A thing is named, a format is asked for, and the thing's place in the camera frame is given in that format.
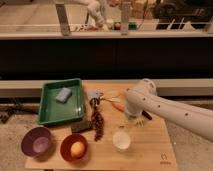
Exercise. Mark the orange carrot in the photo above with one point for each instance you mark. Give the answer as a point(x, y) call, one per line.
point(118, 106)

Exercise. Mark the yellow egg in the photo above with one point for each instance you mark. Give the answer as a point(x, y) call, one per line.
point(77, 149)

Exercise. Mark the blue sponge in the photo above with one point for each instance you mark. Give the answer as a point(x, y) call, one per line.
point(63, 95)

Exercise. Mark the purple bowl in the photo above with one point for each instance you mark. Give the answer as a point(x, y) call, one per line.
point(36, 142)

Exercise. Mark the dark rectangular block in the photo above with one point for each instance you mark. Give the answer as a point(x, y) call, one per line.
point(81, 126)

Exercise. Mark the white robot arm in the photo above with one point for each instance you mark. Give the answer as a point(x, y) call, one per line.
point(143, 97)

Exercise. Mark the orange bowl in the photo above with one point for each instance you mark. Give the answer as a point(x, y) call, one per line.
point(65, 148)

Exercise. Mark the green plastic tray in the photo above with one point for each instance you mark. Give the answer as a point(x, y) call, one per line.
point(52, 112)

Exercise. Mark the wooden board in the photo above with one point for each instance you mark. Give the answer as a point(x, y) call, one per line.
point(150, 149)

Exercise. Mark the white cup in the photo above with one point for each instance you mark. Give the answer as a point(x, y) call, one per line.
point(121, 140)

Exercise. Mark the yellow spoon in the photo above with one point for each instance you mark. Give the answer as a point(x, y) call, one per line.
point(112, 96)

